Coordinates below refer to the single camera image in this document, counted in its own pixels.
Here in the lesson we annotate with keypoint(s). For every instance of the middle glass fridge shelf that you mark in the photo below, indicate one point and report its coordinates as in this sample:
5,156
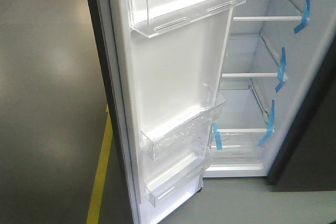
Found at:
248,56

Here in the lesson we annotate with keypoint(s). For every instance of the clear lower door bin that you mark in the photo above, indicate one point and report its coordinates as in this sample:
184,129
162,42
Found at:
176,176

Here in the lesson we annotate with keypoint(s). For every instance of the blue tape strip drawer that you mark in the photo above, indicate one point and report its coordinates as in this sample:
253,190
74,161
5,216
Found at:
217,137

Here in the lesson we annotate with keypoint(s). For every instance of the blue tape strip middle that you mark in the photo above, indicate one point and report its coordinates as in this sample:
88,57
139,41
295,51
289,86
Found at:
281,70

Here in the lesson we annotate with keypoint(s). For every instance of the yellow floor tape line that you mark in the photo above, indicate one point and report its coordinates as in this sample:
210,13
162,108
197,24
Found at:
55,134

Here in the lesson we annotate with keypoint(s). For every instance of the clear middle door bin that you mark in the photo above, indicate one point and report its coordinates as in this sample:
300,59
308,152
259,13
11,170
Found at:
202,113

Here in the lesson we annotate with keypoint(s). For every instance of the lower glass fridge shelf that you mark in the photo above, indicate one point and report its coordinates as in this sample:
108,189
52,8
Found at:
241,112

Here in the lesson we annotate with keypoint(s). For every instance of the glass fridge shelf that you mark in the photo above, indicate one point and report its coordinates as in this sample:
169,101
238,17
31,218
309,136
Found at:
248,56
267,10
241,112

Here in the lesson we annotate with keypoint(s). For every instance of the upper glass fridge shelf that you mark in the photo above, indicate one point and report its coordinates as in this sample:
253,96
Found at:
267,10

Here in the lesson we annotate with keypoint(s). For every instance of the blue tape strip lower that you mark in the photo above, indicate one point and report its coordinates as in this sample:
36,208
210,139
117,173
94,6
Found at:
270,126

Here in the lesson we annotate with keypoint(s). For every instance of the blue tape strip top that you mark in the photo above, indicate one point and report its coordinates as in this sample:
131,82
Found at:
305,17

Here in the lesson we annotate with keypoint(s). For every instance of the blue tape strip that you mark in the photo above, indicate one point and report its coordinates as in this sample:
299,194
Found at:
281,70
305,17
270,126

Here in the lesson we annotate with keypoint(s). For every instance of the grey fridge body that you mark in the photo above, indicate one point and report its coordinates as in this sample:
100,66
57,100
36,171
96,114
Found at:
298,156

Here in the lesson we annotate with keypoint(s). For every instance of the clear crisper drawer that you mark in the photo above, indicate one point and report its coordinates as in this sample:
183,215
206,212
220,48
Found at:
237,149

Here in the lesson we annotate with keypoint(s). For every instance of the fridge door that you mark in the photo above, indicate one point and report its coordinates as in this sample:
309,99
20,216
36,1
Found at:
147,82

